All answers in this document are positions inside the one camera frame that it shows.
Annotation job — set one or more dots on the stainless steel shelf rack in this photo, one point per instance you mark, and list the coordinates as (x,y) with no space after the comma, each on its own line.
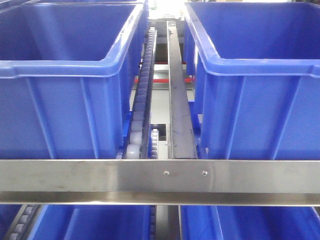
(156,182)

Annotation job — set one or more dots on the short inner roller track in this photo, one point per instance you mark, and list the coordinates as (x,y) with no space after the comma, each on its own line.
(153,144)

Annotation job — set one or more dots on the white roller conveyor track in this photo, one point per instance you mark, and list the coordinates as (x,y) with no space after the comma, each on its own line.
(139,132)

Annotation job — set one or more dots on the blue plastic bin left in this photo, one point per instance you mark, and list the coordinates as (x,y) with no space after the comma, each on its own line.
(66,73)

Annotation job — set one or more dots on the blue plastic bin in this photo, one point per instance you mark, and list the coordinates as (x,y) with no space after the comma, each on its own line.
(66,73)
(257,78)

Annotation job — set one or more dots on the blue plastic bin right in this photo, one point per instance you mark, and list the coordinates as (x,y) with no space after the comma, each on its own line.
(257,78)

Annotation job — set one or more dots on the lower right blue bin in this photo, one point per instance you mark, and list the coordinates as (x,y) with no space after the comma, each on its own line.
(205,222)

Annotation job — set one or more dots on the lower left blue bin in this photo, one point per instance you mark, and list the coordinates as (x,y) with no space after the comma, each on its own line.
(92,222)

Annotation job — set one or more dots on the lower left roller track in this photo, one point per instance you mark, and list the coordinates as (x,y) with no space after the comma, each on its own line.
(23,222)

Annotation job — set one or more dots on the steel divider rail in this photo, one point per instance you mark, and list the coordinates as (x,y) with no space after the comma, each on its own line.
(181,129)

